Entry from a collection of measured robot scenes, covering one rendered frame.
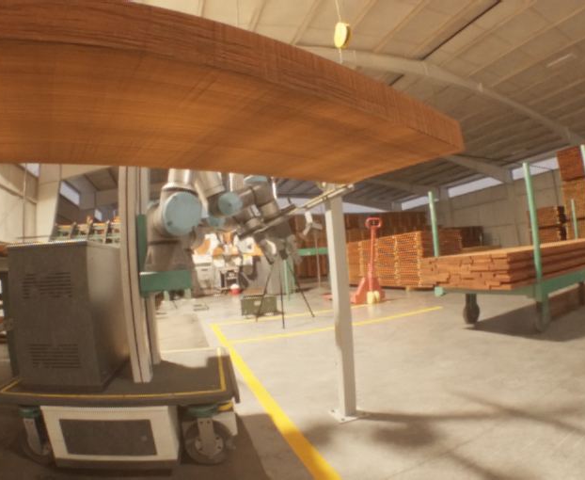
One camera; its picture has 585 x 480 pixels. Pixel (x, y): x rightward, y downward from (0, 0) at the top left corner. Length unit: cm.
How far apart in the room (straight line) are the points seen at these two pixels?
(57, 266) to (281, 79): 109
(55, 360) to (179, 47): 118
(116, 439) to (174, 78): 114
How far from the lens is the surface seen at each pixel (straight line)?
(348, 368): 159
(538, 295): 264
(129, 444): 127
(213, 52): 28
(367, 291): 545
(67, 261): 126
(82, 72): 28
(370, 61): 1217
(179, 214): 101
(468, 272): 270
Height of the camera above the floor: 73
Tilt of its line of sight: 4 degrees up
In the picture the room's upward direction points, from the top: 5 degrees counter-clockwise
